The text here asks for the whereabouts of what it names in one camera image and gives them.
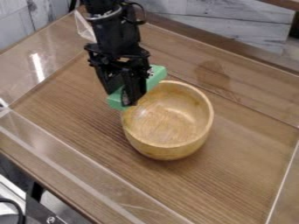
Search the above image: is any clear acrylic tray wall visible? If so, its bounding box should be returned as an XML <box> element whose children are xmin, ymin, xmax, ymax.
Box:
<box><xmin>0</xmin><ymin>107</ymin><xmax>188</xmax><ymax>224</ymax></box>

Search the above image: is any brown wooden bowl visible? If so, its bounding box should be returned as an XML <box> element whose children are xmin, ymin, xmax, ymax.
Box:
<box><xmin>122</xmin><ymin>80</ymin><xmax>215</xmax><ymax>160</ymax></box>

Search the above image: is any black table leg bracket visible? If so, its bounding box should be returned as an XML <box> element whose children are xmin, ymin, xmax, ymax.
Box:
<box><xmin>24</xmin><ymin>182</ymin><xmax>67</xmax><ymax>224</ymax></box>

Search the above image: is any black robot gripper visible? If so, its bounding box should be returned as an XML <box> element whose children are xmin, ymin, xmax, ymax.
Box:
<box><xmin>86</xmin><ymin>10</ymin><xmax>151</xmax><ymax>107</ymax></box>

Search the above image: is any green rectangular block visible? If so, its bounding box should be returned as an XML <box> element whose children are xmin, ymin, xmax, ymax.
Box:
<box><xmin>107</xmin><ymin>65</ymin><xmax>167</xmax><ymax>111</ymax></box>

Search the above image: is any black cable under table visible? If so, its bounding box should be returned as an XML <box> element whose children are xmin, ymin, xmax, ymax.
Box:
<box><xmin>0</xmin><ymin>198</ymin><xmax>28</xmax><ymax>224</ymax></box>

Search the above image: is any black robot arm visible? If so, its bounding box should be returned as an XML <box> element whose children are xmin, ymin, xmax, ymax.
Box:
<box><xmin>83</xmin><ymin>0</ymin><xmax>151</xmax><ymax>107</ymax></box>

